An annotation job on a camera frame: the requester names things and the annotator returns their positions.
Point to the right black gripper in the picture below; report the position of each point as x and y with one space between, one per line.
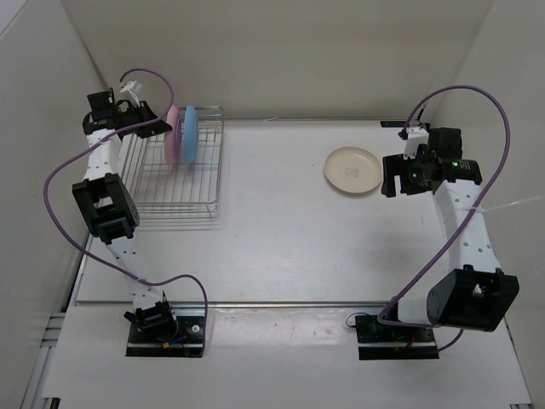
396 165

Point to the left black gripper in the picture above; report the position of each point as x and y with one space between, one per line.
152 129

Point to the pink plate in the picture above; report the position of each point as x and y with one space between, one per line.
172 138

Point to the blue plate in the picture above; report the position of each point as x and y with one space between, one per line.
190 135

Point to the cream plate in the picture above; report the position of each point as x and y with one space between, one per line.
353 170

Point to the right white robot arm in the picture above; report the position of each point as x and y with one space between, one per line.
473 293

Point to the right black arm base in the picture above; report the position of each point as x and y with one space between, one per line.
383 342

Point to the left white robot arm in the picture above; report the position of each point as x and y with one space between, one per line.
110 212

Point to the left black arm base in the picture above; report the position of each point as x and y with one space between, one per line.
184 339

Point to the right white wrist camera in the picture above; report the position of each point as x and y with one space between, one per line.
413 136

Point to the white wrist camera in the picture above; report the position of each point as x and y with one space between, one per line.
413 136
130 91

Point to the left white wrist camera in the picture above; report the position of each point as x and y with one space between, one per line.
130 91

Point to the metal wire dish rack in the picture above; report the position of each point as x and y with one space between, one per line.
163 191

